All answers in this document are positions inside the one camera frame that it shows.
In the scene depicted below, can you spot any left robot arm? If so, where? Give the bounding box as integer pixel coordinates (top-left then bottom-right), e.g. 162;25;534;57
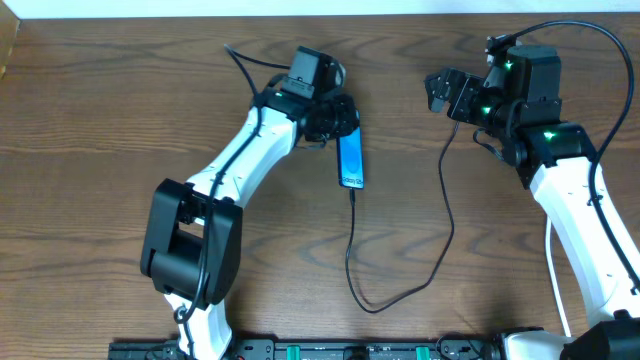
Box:
140;47;364;359

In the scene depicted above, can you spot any black charger cable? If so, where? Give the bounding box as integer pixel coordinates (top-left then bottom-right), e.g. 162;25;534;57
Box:
344;121;461;315

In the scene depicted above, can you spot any blue Galaxy smartphone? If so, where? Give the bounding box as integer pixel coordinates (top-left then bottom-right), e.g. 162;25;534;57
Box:
337;128;365;189

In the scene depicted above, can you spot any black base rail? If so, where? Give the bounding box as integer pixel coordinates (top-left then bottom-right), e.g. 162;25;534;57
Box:
107;337;501;360

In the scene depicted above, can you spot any white power strip cord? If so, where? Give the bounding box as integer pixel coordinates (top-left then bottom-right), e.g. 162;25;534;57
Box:
544;217;573;337

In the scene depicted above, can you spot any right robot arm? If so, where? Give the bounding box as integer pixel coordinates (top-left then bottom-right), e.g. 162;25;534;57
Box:
425;45;639;359

